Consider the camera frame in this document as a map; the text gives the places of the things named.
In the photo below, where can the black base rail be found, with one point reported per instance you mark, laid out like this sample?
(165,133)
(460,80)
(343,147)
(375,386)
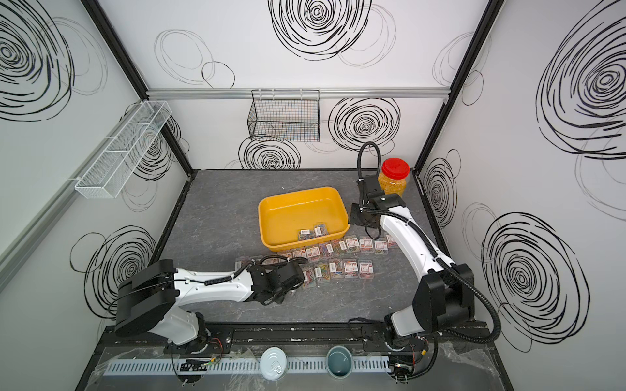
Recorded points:
(368,336)

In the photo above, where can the tray box beside red label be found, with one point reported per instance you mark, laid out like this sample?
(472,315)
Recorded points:
(336,269)

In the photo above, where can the white slotted cable duct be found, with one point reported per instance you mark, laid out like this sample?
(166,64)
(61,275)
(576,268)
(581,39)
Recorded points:
(236,366)

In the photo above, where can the twelfth clear paper clip box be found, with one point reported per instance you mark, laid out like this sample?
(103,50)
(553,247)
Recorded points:
(380,247)

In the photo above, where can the second row clear clip box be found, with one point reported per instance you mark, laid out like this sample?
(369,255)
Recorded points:
(322,273)

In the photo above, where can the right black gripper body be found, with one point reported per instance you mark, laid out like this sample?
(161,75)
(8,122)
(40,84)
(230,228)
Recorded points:
(357,215)

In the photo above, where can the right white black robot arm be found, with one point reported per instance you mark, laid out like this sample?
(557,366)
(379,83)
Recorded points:
(446,295)

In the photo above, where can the second row red label box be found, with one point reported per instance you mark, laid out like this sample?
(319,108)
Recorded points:
(350,269)

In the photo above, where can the red lid corn jar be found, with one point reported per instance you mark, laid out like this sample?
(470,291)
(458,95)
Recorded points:
(393,178)

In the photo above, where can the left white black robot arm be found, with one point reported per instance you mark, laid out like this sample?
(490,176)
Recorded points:
(153,300)

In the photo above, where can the grey green cup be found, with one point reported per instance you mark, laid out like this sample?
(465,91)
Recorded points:
(339,362)

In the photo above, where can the black wire wall basket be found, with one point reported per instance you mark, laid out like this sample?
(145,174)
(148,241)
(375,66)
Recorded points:
(291,115)

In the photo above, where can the yellow plastic storage tray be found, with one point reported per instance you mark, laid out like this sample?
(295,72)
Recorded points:
(282,217)

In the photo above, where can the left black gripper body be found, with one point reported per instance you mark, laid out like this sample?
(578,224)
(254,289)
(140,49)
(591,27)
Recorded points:
(279,296)

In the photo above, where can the eleventh clear paper clip box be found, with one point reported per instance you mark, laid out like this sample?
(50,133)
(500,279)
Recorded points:
(241,262)

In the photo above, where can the barcode paper clip box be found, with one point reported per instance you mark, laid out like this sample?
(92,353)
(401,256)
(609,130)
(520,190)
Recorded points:
(309,278)

